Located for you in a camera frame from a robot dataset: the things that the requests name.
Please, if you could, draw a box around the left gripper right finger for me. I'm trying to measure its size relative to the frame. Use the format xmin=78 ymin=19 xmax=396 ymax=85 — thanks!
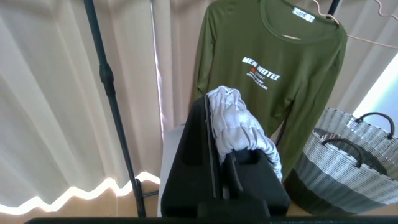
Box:
xmin=221 ymin=149 xmax=292 ymax=218

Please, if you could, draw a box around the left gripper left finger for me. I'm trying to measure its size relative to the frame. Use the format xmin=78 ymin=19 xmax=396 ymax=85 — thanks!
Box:
xmin=160 ymin=95 xmax=223 ymax=218

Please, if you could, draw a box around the blue-grey garment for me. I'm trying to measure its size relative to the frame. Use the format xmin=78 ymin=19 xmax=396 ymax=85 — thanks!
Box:
xmin=157 ymin=85 xmax=284 ymax=218

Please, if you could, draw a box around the green long-sleeved shirt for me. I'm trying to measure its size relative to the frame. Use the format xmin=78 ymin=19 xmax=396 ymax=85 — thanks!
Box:
xmin=189 ymin=0 xmax=348 ymax=182

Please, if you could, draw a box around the white laundry basket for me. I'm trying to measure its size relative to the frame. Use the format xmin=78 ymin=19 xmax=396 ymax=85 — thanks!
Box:
xmin=284 ymin=107 xmax=398 ymax=216

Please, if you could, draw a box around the black clothes rack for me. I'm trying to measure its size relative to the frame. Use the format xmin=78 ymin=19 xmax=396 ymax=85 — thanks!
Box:
xmin=83 ymin=0 xmax=342 ymax=218

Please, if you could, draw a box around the beige curtain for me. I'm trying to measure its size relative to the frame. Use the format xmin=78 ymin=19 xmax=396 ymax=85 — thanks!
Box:
xmin=0 ymin=0 xmax=398 ymax=209

